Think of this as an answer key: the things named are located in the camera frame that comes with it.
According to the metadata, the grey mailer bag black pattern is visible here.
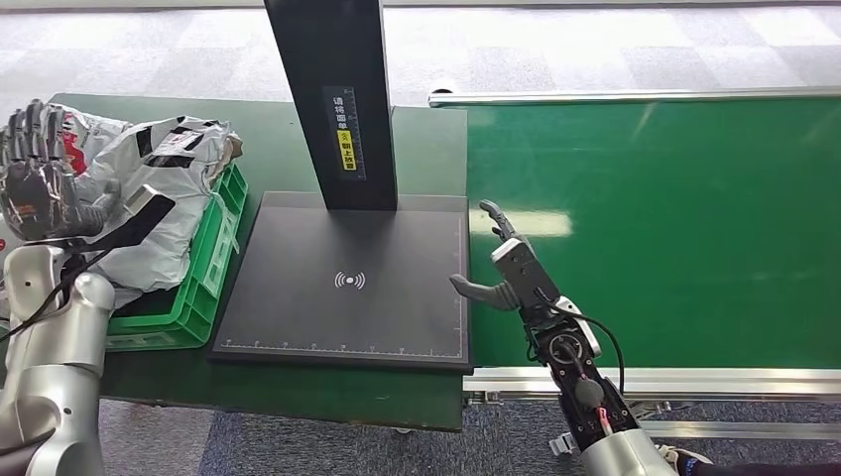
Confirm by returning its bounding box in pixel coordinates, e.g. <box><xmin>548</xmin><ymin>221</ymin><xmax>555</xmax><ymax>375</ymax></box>
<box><xmin>61</xmin><ymin>108</ymin><xmax>245</xmax><ymax>310</ymax></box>

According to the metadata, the thin silver conveyor rail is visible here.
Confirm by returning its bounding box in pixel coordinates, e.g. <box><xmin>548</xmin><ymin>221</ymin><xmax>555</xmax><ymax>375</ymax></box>
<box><xmin>427</xmin><ymin>83</ymin><xmax>841</xmax><ymax>108</ymax></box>

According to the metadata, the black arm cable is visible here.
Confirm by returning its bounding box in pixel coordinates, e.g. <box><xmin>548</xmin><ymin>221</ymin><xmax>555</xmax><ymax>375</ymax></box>
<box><xmin>0</xmin><ymin>244</ymin><xmax>133</xmax><ymax>344</ymax></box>
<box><xmin>535</xmin><ymin>289</ymin><xmax>627</xmax><ymax>397</ymax></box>

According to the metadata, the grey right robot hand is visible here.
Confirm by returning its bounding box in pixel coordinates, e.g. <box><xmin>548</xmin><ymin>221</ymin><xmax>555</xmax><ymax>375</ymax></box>
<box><xmin>449</xmin><ymin>199</ymin><xmax>527</xmax><ymax>312</ymax></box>

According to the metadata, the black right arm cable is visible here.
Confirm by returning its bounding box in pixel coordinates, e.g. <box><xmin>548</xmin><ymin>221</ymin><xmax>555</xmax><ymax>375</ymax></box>
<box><xmin>535</xmin><ymin>289</ymin><xmax>627</xmax><ymax>397</ymax></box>

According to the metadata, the person's shoe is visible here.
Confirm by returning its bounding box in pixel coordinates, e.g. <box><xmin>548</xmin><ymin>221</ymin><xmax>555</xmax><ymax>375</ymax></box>
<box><xmin>657</xmin><ymin>443</ymin><xmax>715</xmax><ymax>476</ymax></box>

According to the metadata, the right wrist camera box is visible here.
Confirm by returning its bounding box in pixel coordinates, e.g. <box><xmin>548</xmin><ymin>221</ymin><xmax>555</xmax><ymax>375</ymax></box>
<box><xmin>490</xmin><ymin>237</ymin><xmax>561</xmax><ymax>311</ymax></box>

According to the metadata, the yellow black label sticker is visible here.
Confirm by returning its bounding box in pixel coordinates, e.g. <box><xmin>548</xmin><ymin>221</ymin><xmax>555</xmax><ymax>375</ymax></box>
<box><xmin>320</xmin><ymin>85</ymin><xmax>369</xmax><ymax>180</ymax></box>

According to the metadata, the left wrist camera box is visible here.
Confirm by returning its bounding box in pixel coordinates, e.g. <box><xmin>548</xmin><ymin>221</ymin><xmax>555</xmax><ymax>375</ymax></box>
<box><xmin>78</xmin><ymin>184</ymin><xmax>178</xmax><ymax>256</ymax></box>

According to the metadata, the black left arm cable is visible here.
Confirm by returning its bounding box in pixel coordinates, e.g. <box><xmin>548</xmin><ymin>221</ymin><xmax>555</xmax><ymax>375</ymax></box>
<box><xmin>0</xmin><ymin>244</ymin><xmax>133</xmax><ymax>344</ymax></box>

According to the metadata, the green plastic crate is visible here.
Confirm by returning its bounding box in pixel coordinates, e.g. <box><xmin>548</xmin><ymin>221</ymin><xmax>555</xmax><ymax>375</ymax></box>
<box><xmin>103</xmin><ymin>163</ymin><xmax>250</xmax><ymax>353</ymax></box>

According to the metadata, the silver conveyor support bracket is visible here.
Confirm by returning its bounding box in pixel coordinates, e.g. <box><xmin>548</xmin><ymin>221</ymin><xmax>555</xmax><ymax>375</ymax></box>
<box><xmin>549</xmin><ymin>401</ymin><xmax>841</xmax><ymax>456</ymax></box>

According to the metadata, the green conveyor belt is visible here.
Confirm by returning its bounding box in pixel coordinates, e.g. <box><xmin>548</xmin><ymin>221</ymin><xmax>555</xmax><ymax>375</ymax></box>
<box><xmin>466</xmin><ymin>96</ymin><xmax>841</xmax><ymax>371</ymax></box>

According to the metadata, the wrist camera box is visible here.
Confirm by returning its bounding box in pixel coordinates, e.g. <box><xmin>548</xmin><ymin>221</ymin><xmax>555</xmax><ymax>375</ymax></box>
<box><xmin>490</xmin><ymin>237</ymin><xmax>561</xmax><ymax>311</ymax></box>
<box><xmin>78</xmin><ymin>184</ymin><xmax>178</xmax><ymax>256</ymax></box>

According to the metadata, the black inbound scanner machine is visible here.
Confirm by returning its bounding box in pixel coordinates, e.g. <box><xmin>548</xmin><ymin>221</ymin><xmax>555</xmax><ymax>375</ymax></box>
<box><xmin>208</xmin><ymin>0</ymin><xmax>474</xmax><ymax>376</ymax></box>

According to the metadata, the wide silver conveyor rail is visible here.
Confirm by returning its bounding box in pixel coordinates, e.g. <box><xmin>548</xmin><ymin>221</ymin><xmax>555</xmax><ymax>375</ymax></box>
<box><xmin>462</xmin><ymin>366</ymin><xmax>841</xmax><ymax>404</ymax></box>

